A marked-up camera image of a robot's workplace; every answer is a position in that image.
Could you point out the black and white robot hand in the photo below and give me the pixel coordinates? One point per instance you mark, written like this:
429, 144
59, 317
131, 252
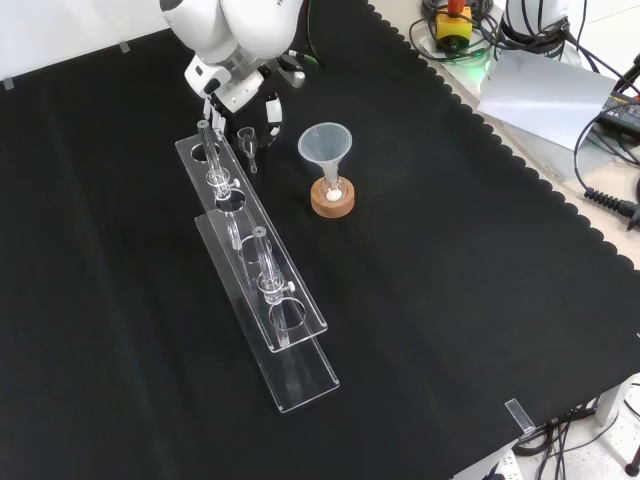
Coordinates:
235, 90

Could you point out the clear glass weighing funnel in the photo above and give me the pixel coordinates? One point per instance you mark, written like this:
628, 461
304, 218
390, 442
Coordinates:
247, 142

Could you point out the translucent plastic funnel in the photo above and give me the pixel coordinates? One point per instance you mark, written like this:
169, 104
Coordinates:
325, 142

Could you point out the clear acrylic funnel stand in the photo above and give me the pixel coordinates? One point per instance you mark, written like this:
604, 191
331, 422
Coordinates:
280, 310

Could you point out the grey tape piece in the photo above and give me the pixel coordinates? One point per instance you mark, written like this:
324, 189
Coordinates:
125, 47
8, 83

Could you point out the small round-bottom glass flask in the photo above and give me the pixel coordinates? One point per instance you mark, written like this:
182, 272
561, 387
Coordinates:
333, 194

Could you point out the yellow stop button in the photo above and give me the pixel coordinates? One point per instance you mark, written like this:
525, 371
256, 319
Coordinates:
453, 27

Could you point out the black cloth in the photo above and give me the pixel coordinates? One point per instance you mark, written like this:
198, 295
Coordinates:
425, 300

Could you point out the black power adapter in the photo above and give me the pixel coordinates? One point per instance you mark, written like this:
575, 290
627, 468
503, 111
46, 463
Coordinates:
622, 112

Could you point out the clear tape strip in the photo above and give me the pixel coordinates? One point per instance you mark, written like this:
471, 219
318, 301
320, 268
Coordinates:
519, 415

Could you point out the white power strip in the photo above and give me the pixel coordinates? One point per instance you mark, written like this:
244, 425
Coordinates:
502, 465

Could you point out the white table leg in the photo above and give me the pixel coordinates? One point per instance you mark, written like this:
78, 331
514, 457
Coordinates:
612, 400

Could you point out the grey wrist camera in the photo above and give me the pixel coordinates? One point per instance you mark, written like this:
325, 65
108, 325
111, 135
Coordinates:
292, 75

